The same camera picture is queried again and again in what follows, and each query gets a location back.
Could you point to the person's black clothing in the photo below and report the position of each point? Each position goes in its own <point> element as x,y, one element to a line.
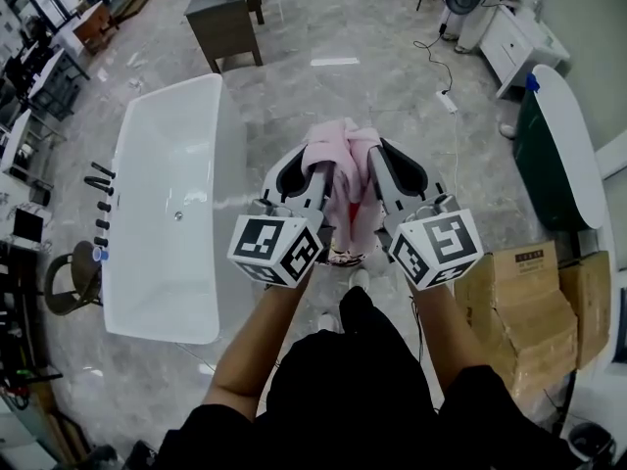
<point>352,399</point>

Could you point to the black bathtub faucet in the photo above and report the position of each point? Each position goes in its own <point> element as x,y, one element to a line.
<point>100,180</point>

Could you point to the small patterned basket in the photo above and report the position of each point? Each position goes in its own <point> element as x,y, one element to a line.
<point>345,258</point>

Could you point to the narrow cardboard box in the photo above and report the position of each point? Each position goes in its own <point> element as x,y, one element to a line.
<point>588,306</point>

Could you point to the person's white shoe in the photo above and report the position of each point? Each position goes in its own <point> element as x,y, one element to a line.
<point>328,322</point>
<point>360,279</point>

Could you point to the white power strip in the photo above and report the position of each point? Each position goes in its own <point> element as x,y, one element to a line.
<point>447,101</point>

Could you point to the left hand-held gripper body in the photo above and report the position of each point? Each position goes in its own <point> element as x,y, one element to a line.
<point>274,250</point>

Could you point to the white low cabinet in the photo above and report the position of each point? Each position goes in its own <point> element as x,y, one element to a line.
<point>524,47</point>

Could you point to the dark vanity cabinet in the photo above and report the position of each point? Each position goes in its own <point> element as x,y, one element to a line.
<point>225,22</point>

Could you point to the laptop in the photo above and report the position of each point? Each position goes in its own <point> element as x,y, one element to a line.
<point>28,224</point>

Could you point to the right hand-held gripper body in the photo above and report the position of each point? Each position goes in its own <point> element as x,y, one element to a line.
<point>441,248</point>

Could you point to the large cardboard box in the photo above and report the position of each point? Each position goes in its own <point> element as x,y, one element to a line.
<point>524,311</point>

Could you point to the wooden cabinet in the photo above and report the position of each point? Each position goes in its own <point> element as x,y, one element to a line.
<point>95,27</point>

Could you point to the blue cup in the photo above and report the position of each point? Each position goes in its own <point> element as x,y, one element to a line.
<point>100,254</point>

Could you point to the pink cloth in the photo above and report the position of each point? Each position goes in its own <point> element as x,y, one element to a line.
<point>350,184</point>

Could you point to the green bathtub with white rim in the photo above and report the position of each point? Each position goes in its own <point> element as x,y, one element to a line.
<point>563,155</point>

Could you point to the person's right forearm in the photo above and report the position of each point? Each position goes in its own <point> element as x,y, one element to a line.
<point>448,341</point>

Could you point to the black faucet knob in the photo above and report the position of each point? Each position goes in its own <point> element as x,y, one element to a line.
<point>102,224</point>
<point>100,241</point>
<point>103,206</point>

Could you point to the person's left forearm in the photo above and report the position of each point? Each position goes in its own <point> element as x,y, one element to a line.
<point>255,350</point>

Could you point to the black waste bin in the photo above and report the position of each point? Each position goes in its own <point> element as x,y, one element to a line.
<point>590,442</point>

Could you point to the brown round chair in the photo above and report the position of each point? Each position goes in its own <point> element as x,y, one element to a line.
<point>73,277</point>

